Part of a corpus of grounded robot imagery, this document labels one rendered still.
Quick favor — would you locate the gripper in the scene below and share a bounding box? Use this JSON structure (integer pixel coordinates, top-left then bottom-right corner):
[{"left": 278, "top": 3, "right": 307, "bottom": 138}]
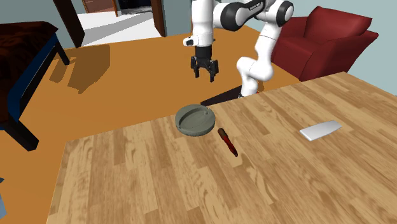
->
[{"left": 190, "top": 45, "right": 219, "bottom": 83}]

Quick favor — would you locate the dark red pen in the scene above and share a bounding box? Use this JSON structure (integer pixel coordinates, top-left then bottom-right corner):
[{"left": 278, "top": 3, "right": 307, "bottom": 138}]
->
[{"left": 217, "top": 127, "right": 239, "bottom": 158}]

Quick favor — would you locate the white flat remote control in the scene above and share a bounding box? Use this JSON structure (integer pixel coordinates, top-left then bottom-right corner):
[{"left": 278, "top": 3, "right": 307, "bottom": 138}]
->
[{"left": 299, "top": 120, "right": 343, "bottom": 142}]

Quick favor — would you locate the dark bed with blue frame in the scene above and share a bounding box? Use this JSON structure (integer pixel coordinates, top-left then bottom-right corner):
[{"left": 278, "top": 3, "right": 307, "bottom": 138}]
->
[{"left": 0, "top": 20, "right": 71, "bottom": 152}]

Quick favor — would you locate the dark red armchair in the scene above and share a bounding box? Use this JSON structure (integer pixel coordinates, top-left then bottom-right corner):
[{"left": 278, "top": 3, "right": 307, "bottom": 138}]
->
[{"left": 270, "top": 6, "right": 380, "bottom": 82}]

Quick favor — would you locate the grey round dish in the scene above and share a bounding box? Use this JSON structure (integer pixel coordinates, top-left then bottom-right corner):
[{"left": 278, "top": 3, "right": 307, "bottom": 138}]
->
[{"left": 174, "top": 104, "right": 216, "bottom": 137}]

